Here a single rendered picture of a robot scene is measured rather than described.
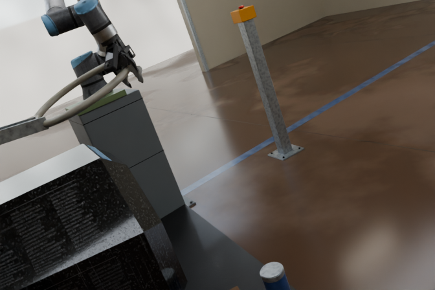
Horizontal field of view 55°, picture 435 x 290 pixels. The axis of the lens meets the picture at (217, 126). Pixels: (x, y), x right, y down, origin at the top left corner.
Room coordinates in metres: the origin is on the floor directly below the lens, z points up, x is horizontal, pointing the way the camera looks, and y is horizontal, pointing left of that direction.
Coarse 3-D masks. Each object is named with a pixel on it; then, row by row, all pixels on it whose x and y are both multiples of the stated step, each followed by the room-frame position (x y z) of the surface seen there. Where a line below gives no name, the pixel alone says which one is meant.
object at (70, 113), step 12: (96, 72) 2.00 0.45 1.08; (120, 72) 1.66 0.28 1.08; (72, 84) 1.99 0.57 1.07; (108, 84) 1.60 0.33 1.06; (60, 96) 1.95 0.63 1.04; (96, 96) 1.57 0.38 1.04; (48, 108) 1.88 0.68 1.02; (72, 108) 1.56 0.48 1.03; (84, 108) 1.55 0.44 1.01; (48, 120) 1.59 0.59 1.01; (60, 120) 1.56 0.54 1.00
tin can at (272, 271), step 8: (272, 264) 1.49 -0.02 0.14; (280, 264) 1.47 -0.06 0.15; (264, 272) 1.46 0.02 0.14; (272, 272) 1.45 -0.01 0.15; (280, 272) 1.43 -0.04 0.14; (264, 280) 1.44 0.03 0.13; (272, 280) 1.41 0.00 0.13; (280, 280) 1.42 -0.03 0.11; (272, 288) 1.42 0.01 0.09; (280, 288) 1.42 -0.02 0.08; (288, 288) 1.44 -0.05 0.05
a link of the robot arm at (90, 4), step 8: (80, 0) 1.72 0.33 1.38; (88, 0) 1.65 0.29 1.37; (96, 0) 1.68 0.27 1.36; (80, 8) 1.65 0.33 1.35; (88, 8) 1.64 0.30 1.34; (96, 8) 1.66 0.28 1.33; (80, 16) 1.66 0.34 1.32; (88, 16) 1.65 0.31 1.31; (96, 16) 1.65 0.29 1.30; (104, 16) 1.67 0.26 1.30; (88, 24) 1.66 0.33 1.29; (96, 24) 1.65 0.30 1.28; (104, 24) 1.66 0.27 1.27; (96, 32) 1.66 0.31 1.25
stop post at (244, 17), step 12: (240, 12) 2.79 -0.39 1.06; (252, 12) 2.82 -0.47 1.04; (240, 24) 2.86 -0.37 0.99; (252, 24) 2.84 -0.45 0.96; (252, 36) 2.83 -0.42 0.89; (252, 48) 2.82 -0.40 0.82; (252, 60) 2.84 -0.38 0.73; (264, 60) 2.84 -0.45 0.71; (264, 72) 2.83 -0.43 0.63; (264, 84) 2.82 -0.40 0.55; (264, 96) 2.84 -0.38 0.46; (276, 96) 2.84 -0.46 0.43; (276, 108) 2.83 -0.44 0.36; (276, 120) 2.82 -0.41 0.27; (276, 132) 2.82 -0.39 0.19; (276, 144) 2.87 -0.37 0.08; (288, 144) 2.83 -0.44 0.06; (276, 156) 2.83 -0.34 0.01; (288, 156) 2.76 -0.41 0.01
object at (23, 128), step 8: (24, 120) 1.67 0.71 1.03; (32, 120) 1.58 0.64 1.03; (40, 120) 1.60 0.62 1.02; (0, 128) 1.61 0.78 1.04; (8, 128) 1.53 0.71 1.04; (16, 128) 1.54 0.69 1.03; (24, 128) 1.56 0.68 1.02; (32, 128) 1.57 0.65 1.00; (40, 128) 1.59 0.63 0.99; (48, 128) 1.61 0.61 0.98; (0, 136) 1.50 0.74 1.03; (8, 136) 1.52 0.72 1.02; (16, 136) 1.53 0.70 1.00; (24, 136) 1.55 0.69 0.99; (0, 144) 1.50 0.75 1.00
